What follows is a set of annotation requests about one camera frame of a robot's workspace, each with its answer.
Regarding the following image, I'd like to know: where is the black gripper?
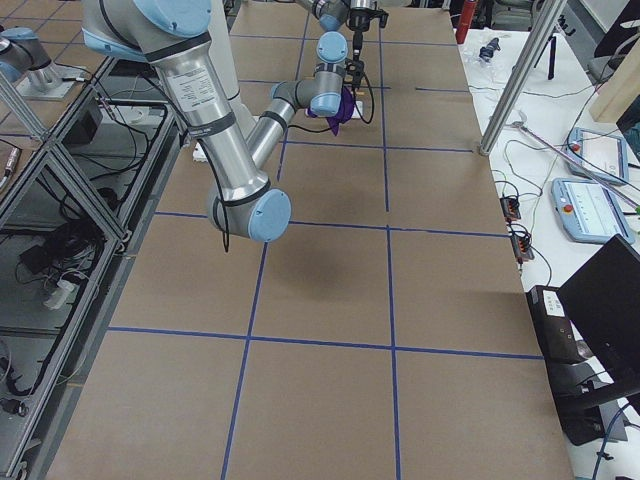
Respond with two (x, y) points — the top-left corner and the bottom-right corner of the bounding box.
(346, 59), (362, 88)

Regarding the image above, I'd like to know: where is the purple cloth towel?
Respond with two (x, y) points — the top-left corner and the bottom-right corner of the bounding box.
(306, 86), (356, 136)

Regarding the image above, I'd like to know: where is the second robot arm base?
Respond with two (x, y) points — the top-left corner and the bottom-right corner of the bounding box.
(1, 27), (87, 101)

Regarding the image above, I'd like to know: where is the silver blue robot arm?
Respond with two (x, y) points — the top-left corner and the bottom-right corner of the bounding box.
(82, 1), (353, 242)
(295, 0), (388, 32)

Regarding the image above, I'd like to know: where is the white rack base tray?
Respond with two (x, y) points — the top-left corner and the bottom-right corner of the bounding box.
(351, 100), (365, 120)

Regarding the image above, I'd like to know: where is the red fire extinguisher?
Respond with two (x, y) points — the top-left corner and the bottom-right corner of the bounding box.
(455, 0), (477, 45)

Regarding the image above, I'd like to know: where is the upper blue teach pendant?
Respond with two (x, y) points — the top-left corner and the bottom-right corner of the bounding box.
(564, 127), (629, 185)

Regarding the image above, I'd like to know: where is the blue teach pendant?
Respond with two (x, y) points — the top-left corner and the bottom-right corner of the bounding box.
(551, 178), (635, 244)
(564, 127), (629, 185)

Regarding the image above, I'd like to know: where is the lower blue teach pendant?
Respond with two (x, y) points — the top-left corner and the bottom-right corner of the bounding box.
(551, 178), (635, 244)

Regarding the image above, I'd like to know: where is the black computer monitor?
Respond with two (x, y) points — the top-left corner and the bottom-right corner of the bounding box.
(557, 234), (639, 397)

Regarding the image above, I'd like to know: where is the aluminium frame post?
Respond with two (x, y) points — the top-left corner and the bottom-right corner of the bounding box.
(478, 0), (567, 156)

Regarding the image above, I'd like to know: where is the aluminium frame table structure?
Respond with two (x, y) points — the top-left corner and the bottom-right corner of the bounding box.
(1, 58), (180, 479)

